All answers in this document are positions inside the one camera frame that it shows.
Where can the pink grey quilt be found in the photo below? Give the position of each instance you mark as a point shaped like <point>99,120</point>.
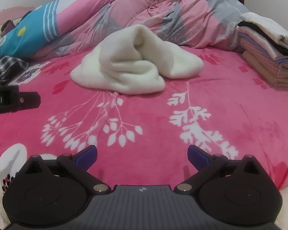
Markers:
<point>144,12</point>

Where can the pink floral blanket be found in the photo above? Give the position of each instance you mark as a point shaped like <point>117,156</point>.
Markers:
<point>158,115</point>

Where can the white knit sweater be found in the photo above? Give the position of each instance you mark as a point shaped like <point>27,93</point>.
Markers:
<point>134,67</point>

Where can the plaid shirt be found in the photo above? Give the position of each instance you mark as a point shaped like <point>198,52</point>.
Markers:
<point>4,67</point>

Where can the stack of folded clothes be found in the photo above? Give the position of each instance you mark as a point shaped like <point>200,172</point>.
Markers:
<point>266,50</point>

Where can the brown plush toy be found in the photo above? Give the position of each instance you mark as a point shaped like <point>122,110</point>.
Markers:
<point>7,27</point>

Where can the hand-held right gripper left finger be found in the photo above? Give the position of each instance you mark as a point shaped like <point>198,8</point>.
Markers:
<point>87,157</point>

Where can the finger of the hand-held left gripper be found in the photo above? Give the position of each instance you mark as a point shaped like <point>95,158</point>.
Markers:
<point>30,100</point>

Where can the blue striped pillow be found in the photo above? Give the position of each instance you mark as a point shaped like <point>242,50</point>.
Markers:
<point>26,36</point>

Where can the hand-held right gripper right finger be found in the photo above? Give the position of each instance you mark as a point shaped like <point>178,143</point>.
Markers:
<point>194,157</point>

